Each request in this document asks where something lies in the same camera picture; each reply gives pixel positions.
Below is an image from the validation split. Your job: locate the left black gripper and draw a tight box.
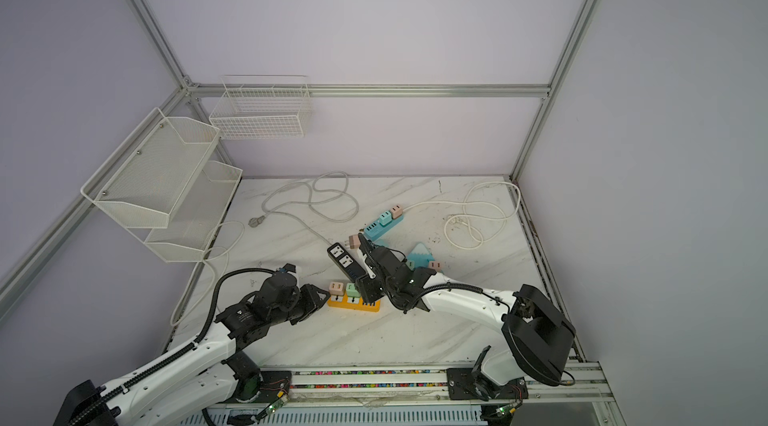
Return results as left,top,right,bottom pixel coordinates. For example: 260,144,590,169
270,283,331,327

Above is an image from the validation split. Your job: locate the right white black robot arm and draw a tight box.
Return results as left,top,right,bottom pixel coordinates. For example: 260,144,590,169
358,234,576,400

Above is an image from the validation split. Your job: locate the teal plug on blue strip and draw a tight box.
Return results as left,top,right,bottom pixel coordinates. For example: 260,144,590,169
378,211,393,227

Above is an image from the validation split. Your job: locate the white mesh shelf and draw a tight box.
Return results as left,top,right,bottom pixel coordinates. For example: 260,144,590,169
144,161,242,263
80,108,221,229

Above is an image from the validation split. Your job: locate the pink plug on blue strip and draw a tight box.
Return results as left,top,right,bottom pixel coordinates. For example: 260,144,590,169
390,205,403,220

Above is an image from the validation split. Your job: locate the aluminium mounting rail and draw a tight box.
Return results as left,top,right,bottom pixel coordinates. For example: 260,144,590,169
116,361,616,410

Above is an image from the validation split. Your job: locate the teal triangular power strip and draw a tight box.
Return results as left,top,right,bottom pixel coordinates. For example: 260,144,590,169
406,243,435,270

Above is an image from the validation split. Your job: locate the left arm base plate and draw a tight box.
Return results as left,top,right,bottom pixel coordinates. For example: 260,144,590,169
223,370,293,404

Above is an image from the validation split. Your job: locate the lower white mesh shelf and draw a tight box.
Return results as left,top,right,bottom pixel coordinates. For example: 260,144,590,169
144,161,242,263

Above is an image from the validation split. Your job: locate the green plug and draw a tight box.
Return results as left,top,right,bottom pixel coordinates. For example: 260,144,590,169
345,283,361,298

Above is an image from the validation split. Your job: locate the orange power strip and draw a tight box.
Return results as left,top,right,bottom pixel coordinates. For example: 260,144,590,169
327,295,381,313

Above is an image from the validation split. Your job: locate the black power strip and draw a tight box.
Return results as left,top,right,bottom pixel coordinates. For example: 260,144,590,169
327,243,368,283

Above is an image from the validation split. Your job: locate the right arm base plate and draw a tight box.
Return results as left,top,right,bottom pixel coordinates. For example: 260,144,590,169
446,368,529,401

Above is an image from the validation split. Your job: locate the blue power strip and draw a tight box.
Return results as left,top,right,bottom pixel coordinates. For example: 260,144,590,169
363,215,404,241

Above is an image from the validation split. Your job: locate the grey cable of black strip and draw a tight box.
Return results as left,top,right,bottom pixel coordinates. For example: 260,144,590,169
247,171,361,247

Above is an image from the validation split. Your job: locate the white wire basket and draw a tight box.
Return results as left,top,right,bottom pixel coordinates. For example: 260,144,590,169
209,75,313,140

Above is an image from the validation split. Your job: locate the upper white mesh shelf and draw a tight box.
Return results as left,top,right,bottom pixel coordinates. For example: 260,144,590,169
80,108,221,229

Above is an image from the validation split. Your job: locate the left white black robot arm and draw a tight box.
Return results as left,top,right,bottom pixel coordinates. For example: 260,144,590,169
54,264,330,425

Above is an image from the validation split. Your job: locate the white cable of blue strip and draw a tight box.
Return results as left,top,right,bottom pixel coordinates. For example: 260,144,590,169
400,180,522,250

